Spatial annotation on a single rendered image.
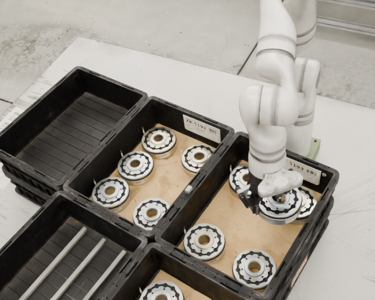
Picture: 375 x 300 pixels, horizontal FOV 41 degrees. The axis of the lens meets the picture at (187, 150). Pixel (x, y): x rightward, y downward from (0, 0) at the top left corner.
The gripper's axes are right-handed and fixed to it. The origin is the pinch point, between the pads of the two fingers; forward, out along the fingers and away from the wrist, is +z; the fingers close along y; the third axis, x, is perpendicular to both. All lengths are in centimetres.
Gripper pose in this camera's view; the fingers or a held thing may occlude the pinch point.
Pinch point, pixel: (265, 204)
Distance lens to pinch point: 114.2
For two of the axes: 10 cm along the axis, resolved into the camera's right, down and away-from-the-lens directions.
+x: 3.3, 7.0, -6.4
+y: -9.4, 3.1, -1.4
